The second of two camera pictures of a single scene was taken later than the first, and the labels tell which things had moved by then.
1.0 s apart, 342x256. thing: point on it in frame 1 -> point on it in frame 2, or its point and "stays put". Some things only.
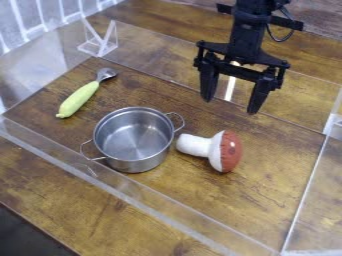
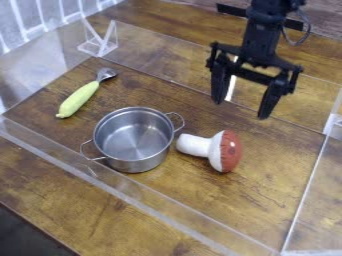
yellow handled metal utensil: x=79 y=97 stays put
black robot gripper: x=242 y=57 -> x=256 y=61
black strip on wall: x=277 y=20 stays put
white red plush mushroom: x=224 y=149 stays put
